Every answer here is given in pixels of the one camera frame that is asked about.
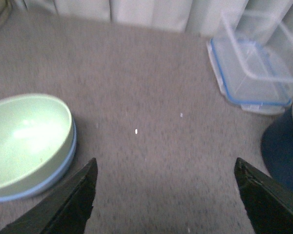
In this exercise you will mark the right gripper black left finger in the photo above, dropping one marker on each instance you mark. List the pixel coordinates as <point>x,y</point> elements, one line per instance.
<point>66,210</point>

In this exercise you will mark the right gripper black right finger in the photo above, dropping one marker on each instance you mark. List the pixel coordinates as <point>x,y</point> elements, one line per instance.
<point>269,205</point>

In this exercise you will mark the blue bowl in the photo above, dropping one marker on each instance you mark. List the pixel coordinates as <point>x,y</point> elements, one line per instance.
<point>44,177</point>

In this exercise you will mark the green bowl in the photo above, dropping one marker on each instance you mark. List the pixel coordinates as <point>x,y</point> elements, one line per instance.
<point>33,128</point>

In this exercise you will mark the blue-rimmed container lid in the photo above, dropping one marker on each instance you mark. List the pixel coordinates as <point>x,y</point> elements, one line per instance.
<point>252,95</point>

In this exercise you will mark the clear plastic container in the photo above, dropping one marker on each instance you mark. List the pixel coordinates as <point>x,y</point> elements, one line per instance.
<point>255,44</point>

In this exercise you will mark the white curtain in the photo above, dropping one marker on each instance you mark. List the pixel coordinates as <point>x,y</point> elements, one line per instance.
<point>195,16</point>

